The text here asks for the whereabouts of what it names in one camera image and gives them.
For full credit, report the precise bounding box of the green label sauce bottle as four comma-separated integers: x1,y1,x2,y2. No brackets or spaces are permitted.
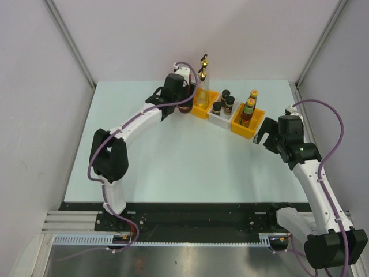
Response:
250,89,259,110
240,98,255,128

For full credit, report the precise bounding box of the glass oil bottle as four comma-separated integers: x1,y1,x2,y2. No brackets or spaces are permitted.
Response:
199,54,209,78
197,68,209,107

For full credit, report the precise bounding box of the black lid spice jar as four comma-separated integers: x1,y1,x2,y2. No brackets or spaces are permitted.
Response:
224,96,235,115
212,102,222,116
220,89,231,107

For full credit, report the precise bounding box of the red lid jar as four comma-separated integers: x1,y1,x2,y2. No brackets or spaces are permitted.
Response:
178,106,192,114

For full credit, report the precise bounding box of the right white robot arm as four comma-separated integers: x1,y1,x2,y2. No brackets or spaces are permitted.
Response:
253,115,368,269

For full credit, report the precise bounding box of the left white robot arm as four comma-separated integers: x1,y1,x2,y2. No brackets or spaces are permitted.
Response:
88,66,195,231

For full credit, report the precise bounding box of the right yellow plastic bin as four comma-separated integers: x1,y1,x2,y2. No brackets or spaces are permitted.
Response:
229,103,266,140

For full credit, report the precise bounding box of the yellow plastic bin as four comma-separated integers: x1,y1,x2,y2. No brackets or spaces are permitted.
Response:
190,90,220,119
229,103,266,140

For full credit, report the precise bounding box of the left yellow plastic bin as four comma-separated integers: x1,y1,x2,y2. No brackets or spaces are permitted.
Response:
190,90,220,119

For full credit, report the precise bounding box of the white plastic bin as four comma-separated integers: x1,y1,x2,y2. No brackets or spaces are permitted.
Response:
208,100,240,129

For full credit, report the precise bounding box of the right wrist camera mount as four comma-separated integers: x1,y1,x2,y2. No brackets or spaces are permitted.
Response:
284,105,302,117

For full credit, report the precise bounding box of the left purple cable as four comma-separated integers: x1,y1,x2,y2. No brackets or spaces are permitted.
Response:
87,61,201,216

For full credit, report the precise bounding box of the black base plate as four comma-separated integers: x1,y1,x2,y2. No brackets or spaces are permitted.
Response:
95,202,306,244

